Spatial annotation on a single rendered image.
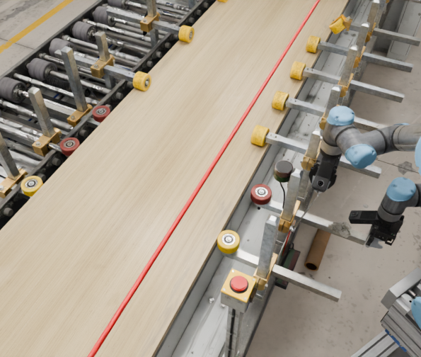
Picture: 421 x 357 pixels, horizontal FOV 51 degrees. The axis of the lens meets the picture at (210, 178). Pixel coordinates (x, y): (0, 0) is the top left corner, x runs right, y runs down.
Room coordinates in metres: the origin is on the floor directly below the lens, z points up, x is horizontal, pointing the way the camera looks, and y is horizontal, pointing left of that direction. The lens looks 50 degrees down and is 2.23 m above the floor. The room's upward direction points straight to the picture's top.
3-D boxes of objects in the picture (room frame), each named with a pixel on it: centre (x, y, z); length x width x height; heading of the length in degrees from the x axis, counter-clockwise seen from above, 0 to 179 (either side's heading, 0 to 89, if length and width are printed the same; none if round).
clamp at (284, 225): (1.00, -0.30, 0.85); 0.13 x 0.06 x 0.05; 155
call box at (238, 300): (0.51, -0.07, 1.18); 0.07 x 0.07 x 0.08; 65
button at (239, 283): (0.51, -0.07, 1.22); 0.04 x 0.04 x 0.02
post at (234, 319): (0.51, -0.07, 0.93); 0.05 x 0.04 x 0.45; 155
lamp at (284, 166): (1.00, -0.25, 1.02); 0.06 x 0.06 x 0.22; 65
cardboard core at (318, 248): (1.37, -0.63, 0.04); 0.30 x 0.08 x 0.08; 155
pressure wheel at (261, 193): (1.06, -0.20, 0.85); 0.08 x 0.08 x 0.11
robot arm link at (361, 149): (0.91, -0.44, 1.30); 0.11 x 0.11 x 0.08; 19
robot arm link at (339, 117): (1.00, -0.39, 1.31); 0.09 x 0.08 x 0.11; 19
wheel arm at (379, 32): (2.11, -0.92, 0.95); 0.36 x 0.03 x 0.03; 65
